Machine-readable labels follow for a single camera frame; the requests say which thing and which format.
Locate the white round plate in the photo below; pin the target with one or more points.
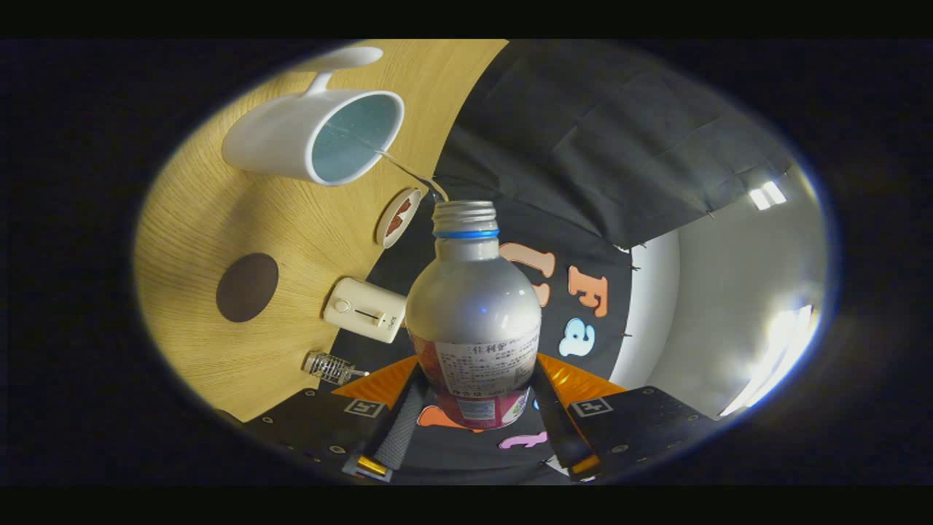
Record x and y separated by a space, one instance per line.
385 232

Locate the white toaster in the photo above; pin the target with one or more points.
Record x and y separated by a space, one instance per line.
364 310

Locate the dark brown round coaster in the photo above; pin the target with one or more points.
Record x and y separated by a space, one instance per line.
248 288

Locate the white cup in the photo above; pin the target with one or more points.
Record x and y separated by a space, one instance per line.
270 138

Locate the pale juice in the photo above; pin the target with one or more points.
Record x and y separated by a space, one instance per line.
418 174

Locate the black backdrop cloth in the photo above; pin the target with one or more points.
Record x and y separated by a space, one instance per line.
583 146

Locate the wooden table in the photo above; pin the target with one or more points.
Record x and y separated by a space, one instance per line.
204 204

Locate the red-brown food piece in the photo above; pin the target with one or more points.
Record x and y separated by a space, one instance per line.
404 207
393 224

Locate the silver juice bottle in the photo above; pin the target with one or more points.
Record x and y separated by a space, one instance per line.
474 306

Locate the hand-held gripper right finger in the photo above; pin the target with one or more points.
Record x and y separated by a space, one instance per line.
565 430

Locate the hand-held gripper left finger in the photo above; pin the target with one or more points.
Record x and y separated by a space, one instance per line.
397 430

